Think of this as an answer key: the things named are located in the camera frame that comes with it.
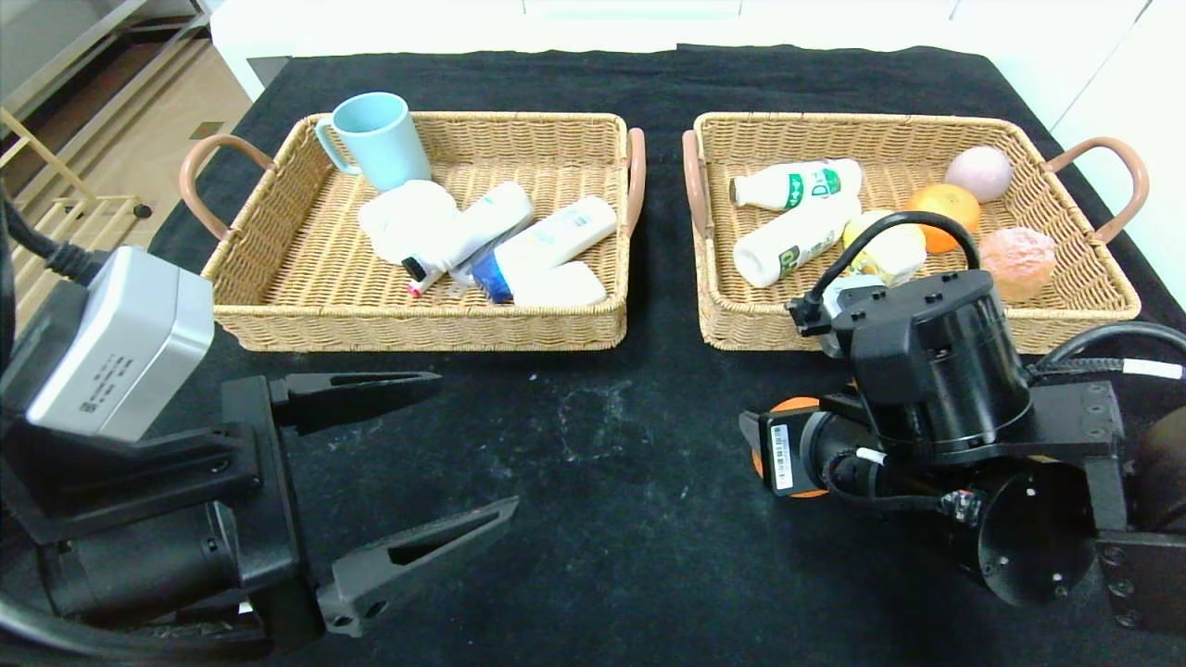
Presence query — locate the wicker basket with toiletries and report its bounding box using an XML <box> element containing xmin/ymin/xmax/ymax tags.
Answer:
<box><xmin>179</xmin><ymin>111</ymin><xmax>647</xmax><ymax>353</ymax></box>

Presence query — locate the orange with stem mark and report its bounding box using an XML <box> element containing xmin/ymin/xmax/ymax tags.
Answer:
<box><xmin>751</xmin><ymin>396</ymin><xmax>827</xmax><ymax>499</ymax></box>

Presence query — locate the braided black cable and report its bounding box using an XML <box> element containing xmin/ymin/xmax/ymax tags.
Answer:
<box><xmin>1024</xmin><ymin>322</ymin><xmax>1186</xmax><ymax>385</ymax></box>

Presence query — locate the wicker basket with food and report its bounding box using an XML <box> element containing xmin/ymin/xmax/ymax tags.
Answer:
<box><xmin>682</xmin><ymin>111</ymin><xmax>1150</xmax><ymax>356</ymax></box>

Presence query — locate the white tube with blue cap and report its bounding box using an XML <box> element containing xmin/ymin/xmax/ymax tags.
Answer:
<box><xmin>473</xmin><ymin>196</ymin><xmax>619</xmax><ymax>305</ymax></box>

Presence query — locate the pale pink egg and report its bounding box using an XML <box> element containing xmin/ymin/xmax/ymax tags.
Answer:
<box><xmin>943</xmin><ymin>145</ymin><xmax>1014</xmax><ymax>205</ymax></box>

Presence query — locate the light wooden rolling rack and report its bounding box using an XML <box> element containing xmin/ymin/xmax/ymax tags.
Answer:
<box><xmin>0</xmin><ymin>107</ymin><xmax>156</xmax><ymax>307</ymax></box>

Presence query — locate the brown bread roll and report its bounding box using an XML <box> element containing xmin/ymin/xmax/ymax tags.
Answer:
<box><xmin>979</xmin><ymin>227</ymin><xmax>1057</xmax><ymax>302</ymax></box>

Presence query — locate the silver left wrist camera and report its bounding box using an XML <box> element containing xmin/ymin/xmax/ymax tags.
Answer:
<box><xmin>26</xmin><ymin>245</ymin><xmax>216</xmax><ymax>443</ymax></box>

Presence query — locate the white milk bottle green label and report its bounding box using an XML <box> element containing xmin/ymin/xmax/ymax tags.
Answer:
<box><xmin>734</xmin><ymin>193</ymin><xmax>863</xmax><ymax>288</ymax></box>

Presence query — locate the grey metal shelf frame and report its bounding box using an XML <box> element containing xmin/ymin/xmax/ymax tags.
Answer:
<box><xmin>0</xmin><ymin>0</ymin><xmax>216</xmax><ymax>121</ymax></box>

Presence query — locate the white AD drink bottle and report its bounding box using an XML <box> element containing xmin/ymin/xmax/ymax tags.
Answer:
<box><xmin>729</xmin><ymin>157</ymin><xmax>863</xmax><ymax>212</ymax></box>

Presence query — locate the yellow lemon drink carton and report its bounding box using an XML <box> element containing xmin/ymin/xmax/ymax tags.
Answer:
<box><xmin>848</xmin><ymin>230</ymin><xmax>927</xmax><ymax>286</ymax></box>

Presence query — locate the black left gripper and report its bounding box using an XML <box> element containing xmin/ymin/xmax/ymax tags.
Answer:
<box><xmin>36</xmin><ymin>370</ymin><xmax>521</xmax><ymax>655</ymax></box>

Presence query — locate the white shoe brush bottle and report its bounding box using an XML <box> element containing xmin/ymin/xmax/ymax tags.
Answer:
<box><xmin>403</xmin><ymin>181</ymin><xmax>536</xmax><ymax>297</ymax></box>

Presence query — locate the clear toothbrush case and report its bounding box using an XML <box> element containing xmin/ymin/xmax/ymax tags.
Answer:
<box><xmin>449</xmin><ymin>250</ymin><xmax>506</xmax><ymax>290</ymax></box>

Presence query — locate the white soap bar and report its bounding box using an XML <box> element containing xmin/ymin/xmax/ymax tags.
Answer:
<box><xmin>512</xmin><ymin>261</ymin><xmax>608</xmax><ymax>308</ymax></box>

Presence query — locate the light blue mug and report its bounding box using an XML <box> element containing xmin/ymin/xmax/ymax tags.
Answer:
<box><xmin>314</xmin><ymin>92</ymin><xmax>433</xmax><ymax>195</ymax></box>

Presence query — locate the white low table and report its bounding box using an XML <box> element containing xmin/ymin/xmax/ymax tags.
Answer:
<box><xmin>211</xmin><ymin>0</ymin><xmax>1002</xmax><ymax>105</ymax></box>

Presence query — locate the yellow lemon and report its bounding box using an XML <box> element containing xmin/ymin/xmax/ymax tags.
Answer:
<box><xmin>843</xmin><ymin>209</ymin><xmax>926</xmax><ymax>251</ymax></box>

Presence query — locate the smooth black camera cable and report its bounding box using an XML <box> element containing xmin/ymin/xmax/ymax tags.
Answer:
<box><xmin>788</xmin><ymin>211</ymin><xmax>983</xmax><ymax>336</ymax></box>
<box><xmin>0</xmin><ymin>185</ymin><xmax>270</xmax><ymax>663</ymax></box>

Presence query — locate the orange with smooth skin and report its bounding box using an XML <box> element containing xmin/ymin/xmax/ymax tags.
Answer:
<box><xmin>906</xmin><ymin>183</ymin><xmax>981</xmax><ymax>254</ymax></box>

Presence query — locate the white round dish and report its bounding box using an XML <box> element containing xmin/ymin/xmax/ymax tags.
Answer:
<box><xmin>359</xmin><ymin>181</ymin><xmax>461</xmax><ymax>265</ymax></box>

